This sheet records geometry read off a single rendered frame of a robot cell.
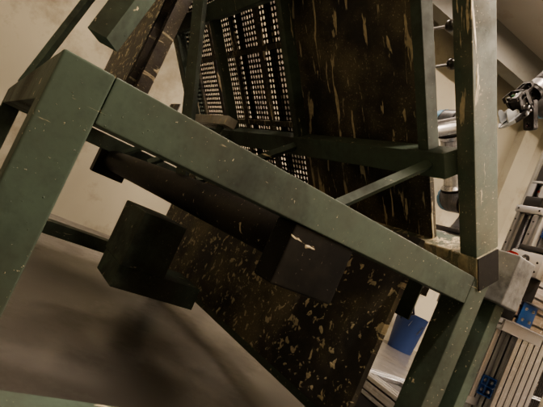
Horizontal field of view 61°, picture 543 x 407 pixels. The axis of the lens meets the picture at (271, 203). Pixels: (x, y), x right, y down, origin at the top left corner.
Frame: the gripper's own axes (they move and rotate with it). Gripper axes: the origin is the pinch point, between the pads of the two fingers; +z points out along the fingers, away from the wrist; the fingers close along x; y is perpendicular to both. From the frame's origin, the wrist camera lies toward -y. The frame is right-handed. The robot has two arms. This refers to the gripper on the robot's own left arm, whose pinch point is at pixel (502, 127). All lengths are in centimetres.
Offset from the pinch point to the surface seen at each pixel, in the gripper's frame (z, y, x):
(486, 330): 55, -46, 14
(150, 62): 67, 91, -120
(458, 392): 76, -56, 14
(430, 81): 31, 38, 15
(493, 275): 47, -26, 20
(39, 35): 86, 169, -328
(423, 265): 69, 0, 25
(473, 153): 37.3, 15.8, 24.7
